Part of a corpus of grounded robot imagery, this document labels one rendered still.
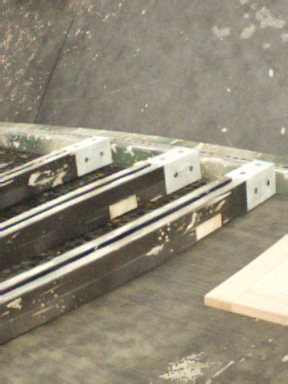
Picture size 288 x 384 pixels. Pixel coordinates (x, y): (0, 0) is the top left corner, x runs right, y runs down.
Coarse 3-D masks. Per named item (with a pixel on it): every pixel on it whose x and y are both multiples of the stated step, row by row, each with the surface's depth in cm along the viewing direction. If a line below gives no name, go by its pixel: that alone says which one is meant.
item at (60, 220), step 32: (160, 160) 148; (192, 160) 152; (96, 192) 132; (128, 192) 138; (160, 192) 146; (0, 224) 120; (32, 224) 120; (64, 224) 126; (96, 224) 133; (0, 256) 114; (32, 256) 121
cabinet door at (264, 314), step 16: (272, 256) 106; (240, 272) 102; (256, 272) 101; (272, 272) 100; (224, 288) 98; (240, 288) 97; (256, 288) 96; (272, 288) 95; (208, 304) 96; (224, 304) 94; (240, 304) 92; (256, 304) 91; (272, 304) 90; (272, 320) 88
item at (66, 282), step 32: (256, 160) 141; (192, 192) 126; (224, 192) 125; (256, 192) 133; (128, 224) 114; (160, 224) 113; (192, 224) 118; (224, 224) 126; (64, 256) 103; (96, 256) 102; (128, 256) 107; (160, 256) 113; (0, 288) 93; (32, 288) 92; (64, 288) 97; (96, 288) 103; (0, 320) 88; (32, 320) 93
